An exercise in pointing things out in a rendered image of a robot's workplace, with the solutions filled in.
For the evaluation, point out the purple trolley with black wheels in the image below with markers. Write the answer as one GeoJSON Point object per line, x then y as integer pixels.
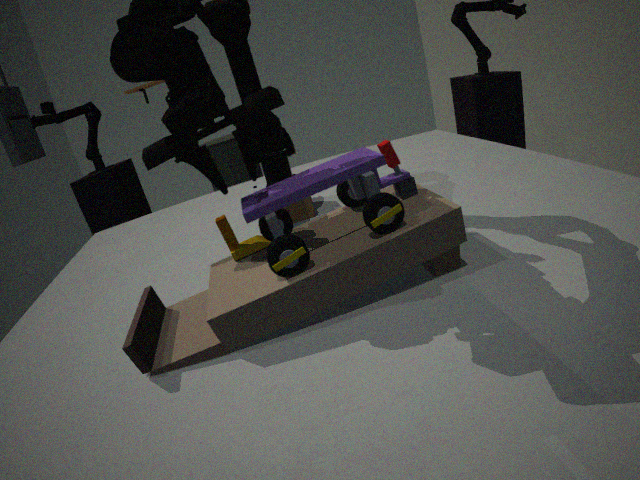
{"type": "Point", "coordinates": [358, 183]}

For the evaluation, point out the red-headed pin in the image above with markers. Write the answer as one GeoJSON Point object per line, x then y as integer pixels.
{"type": "Point", "coordinates": [391, 159]}

